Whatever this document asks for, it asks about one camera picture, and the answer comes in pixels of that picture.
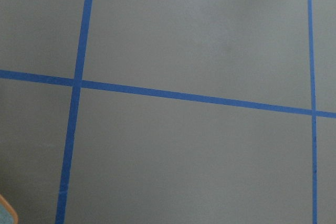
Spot grey square plate orange rim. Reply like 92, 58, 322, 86
1, 195, 18, 224

